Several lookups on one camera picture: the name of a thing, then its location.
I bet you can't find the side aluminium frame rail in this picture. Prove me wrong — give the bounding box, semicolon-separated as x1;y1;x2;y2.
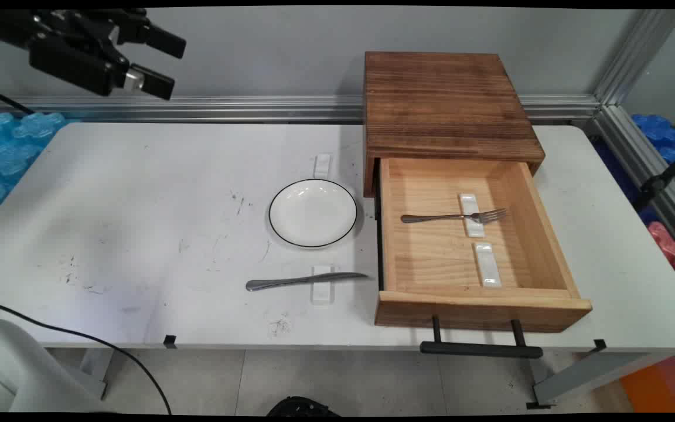
585;104;675;266

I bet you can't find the horizontal aluminium frame rail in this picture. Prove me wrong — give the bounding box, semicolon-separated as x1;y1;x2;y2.
0;94;602;124

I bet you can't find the silver metal fork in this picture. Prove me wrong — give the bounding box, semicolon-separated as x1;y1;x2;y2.
400;207;508;224

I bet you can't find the black object on floor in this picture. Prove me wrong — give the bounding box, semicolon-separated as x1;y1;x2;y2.
266;396;341;417

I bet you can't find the thin black background cable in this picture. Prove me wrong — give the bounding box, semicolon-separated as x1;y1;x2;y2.
0;84;36;115

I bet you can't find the dark wooden drawer cabinet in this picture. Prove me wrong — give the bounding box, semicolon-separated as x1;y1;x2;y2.
363;51;546;198

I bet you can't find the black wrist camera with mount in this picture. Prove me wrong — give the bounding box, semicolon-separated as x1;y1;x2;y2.
28;34;142;98

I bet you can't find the light wooden drawer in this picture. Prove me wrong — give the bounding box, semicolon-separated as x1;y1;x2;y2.
374;157;593;333

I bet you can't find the grey table leg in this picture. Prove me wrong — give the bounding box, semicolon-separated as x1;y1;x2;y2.
525;352;675;410
77;348;114;401

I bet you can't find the silver metal table knife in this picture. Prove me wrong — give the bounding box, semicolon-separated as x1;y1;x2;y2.
246;271;369;292

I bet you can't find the blue foam mat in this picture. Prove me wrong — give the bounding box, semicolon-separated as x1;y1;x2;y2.
630;113;675;197
0;111;70;228

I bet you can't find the black drawer handle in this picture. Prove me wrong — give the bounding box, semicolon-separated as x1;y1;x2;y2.
420;315;544;359

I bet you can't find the black tripod stand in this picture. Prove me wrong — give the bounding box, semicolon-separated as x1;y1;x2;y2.
630;123;675;213

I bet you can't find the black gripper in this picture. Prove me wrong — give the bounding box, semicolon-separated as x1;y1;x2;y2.
0;9;187;101

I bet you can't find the pink foam piece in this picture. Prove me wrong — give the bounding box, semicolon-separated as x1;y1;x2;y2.
647;221;675;270

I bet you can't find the upright aluminium frame post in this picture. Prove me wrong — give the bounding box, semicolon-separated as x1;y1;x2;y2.
593;9;675;107

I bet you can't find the long black arm cable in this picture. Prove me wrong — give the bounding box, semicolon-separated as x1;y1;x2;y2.
0;298;173;414

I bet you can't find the white plate with black rim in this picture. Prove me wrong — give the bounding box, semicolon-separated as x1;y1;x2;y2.
268;178;359;249

